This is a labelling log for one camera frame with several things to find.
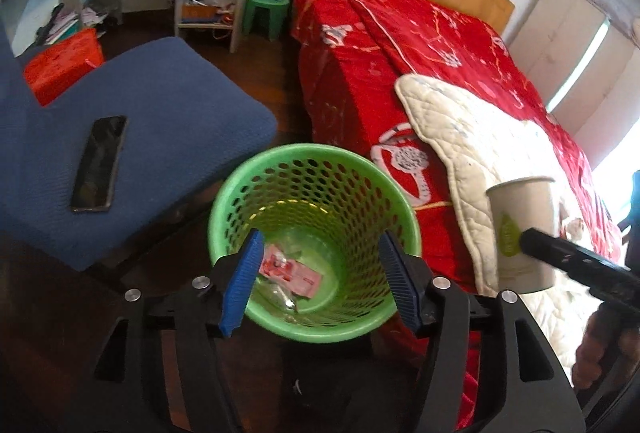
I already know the white paper cup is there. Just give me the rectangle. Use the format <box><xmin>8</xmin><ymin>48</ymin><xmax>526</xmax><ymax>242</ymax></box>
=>
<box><xmin>485</xmin><ymin>176</ymin><xmax>563</xmax><ymax>293</ymax></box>

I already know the person's right hand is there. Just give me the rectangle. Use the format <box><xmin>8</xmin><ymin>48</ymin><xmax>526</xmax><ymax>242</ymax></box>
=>
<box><xmin>572</xmin><ymin>305</ymin><xmax>632</xmax><ymax>391</ymax></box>

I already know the black smartphone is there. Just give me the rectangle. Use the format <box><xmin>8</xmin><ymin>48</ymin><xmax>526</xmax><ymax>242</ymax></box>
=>
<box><xmin>69</xmin><ymin>116</ymin><xmax>129</xmax><ymax>214</ymax></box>

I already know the blue chair seat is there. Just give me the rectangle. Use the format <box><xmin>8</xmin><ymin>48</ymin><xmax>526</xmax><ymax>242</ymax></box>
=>
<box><xmin>0</xmin><ymin>20</ymin><xmax>279</xmax><ymax>271</ymax></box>

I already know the white quilted blanket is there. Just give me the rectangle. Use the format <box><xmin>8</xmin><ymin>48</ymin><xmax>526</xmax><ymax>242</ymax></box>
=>
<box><xmin>394</xmin><ymin>74</ymin><xmax>618</xmax><ymax>379</ymax></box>

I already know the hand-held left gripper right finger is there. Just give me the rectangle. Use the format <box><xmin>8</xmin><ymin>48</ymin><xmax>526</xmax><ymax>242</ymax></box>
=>
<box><xmin>378</xmin><ymin>232</ymin><xmax>587</xmax><ymax>433</ymax></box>

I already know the beige wardrobe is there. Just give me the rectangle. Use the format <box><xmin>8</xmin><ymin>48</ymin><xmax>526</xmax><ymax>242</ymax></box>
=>
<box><xmin>502</xmin><ymin>0</ymin><xmax>613</xmax><ymax>111</ymax></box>

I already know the green plastic stool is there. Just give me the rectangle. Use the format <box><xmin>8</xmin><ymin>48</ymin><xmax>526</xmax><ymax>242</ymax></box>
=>
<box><xmin>242</xmin><ymin>0</ymin><xmax>292</xmax><ymax>41</ymax></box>

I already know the pink snack wrapper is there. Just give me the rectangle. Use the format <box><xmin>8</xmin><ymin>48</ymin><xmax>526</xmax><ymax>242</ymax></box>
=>
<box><xmin>259</xmin><ymin>243</ymin><xmax>323</xmax><ymax>300</ymax></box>

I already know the red shopping bag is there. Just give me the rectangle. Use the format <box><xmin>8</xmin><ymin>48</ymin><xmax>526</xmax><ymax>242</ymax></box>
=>
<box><xmin>23</xmin><ymin>28</ymin><xmax>106</xmax><ymax>108</ymax></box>

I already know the green perforated plastic basket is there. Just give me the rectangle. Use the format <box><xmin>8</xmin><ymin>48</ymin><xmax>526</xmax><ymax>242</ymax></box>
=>
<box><xmin>207</xmin><ymin>143</ymin><xmax>422</xmax><ymax>344</ymax></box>

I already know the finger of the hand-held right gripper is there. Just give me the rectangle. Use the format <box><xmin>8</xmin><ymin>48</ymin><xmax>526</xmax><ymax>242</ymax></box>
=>
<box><xmin>520</xmin><ymin>227</ymin><xmax>632</xmax><ymax>286</ymax></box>

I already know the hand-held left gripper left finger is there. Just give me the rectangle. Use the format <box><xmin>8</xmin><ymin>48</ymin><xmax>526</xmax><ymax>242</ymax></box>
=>
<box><xmin>75</xmin><ymin>228</ymin><xmax>266</xmax><ymax>433</ymax></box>

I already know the pile of books and papers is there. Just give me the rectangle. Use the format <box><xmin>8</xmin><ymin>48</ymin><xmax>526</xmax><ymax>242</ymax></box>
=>
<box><xmin>35</xmin><ymin>0</ymin><xmax>123</xmax><ymax>46</ymax></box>

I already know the bed with red cover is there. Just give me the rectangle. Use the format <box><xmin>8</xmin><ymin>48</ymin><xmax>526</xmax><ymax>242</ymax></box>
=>
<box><xmin>290</xmin><ymin>0</ymin><xmax>626</xmax><ymax>431</ymax></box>

